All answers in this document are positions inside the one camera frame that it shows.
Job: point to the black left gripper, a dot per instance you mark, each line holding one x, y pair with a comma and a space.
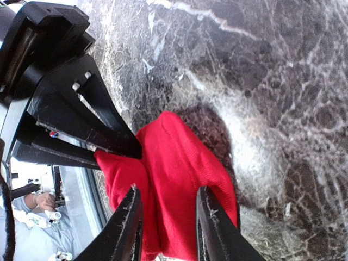
48, 43

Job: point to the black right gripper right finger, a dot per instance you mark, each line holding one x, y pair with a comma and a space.
217, 236

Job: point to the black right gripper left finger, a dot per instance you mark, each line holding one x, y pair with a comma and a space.
121, 238

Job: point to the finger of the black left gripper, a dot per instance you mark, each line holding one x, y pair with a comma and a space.
30, 154

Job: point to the red santa sock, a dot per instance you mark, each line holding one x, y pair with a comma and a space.
174, 165

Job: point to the person in striped shirt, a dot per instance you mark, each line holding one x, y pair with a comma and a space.
38, 243

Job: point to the white slotted cable duct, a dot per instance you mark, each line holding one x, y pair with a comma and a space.
79, 204

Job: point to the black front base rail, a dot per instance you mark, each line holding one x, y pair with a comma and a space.
97, 201

